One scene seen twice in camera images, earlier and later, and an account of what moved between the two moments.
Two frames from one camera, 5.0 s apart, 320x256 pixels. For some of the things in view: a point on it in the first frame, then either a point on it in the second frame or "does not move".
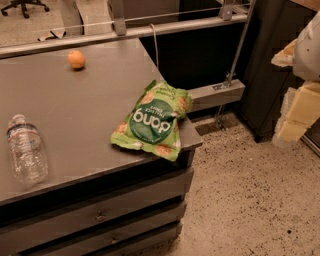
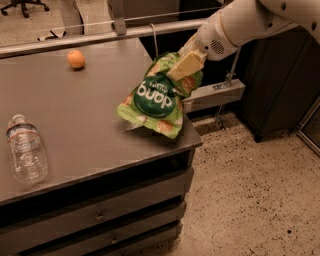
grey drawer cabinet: x=129 y=212 does not move
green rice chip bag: x=152 y=124 -> x=156 y=100
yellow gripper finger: x=285 y=58 -> x=191 y=45
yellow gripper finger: x=300 y=108 -> x=191 y=63
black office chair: x=23 y=4 does not move
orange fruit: x=76 y=59 does not move
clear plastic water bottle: x=29 y=151 does not move
